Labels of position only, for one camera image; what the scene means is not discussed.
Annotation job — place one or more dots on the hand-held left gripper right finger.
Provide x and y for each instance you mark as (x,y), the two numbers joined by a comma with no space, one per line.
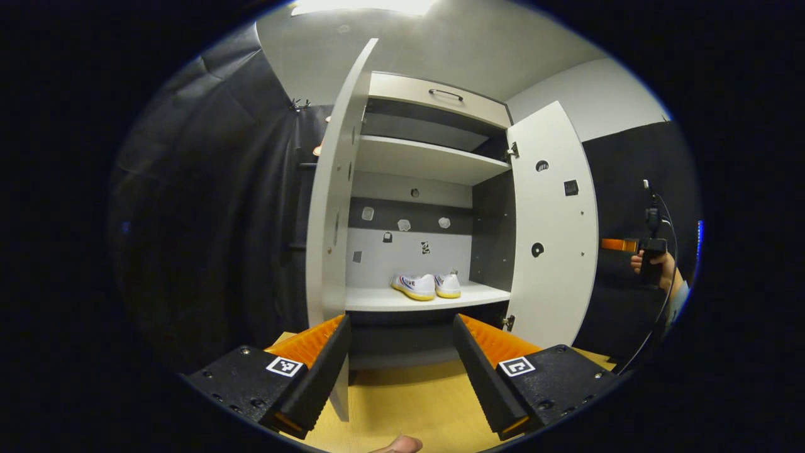
(481,377)

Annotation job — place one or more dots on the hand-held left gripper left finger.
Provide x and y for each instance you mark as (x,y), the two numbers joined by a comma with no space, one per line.
(317,377)

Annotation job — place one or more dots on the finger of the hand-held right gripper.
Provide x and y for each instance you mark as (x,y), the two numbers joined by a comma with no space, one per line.
(617,245)

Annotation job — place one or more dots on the white shoe cabinet door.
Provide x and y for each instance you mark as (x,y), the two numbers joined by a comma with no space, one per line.
(330,220)
(556,283)

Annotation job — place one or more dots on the white shoe cabinet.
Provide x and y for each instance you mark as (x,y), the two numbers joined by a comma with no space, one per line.
(427,299)

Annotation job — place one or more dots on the white striped shoe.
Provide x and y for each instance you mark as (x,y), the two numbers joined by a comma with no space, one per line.
(414,287)
(448,286)

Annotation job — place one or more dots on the white cabinet drawer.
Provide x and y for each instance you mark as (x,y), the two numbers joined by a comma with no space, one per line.
(409,94)

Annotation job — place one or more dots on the black backdrop cloth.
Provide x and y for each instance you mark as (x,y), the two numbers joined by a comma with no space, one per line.
(207,239)

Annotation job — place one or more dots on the ceiling light panel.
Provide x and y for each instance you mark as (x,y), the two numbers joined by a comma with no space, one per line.
(365,5)

